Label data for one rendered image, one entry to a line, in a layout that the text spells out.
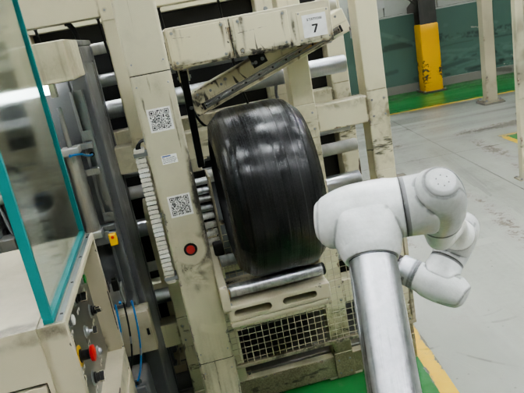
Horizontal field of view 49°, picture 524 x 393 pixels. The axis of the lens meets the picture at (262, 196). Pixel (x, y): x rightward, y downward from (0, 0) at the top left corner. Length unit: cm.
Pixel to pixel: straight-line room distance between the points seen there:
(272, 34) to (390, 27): 911
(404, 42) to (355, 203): 1014
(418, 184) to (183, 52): 116
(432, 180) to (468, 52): 1057
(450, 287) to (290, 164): 59
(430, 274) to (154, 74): 103
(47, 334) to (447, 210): 82
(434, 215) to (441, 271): 55
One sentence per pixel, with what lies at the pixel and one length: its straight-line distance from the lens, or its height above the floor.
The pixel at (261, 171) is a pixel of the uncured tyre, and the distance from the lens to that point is 173.
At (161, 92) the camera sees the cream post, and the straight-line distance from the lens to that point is 185.
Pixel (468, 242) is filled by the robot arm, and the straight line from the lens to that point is 177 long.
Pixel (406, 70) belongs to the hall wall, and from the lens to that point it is 1134.
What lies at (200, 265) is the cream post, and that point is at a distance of 199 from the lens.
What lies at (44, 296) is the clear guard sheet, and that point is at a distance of 117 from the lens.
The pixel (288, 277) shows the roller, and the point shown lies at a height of 91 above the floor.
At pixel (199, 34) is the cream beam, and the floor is 174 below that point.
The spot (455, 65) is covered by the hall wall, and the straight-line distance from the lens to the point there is 1166.
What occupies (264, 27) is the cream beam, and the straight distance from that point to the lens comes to 214.
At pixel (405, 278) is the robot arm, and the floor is 95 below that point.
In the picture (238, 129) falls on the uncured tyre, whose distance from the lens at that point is 180.
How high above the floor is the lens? 174
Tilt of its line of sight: 17 degrees down
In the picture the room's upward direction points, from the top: 11 degrees counter-clockwise
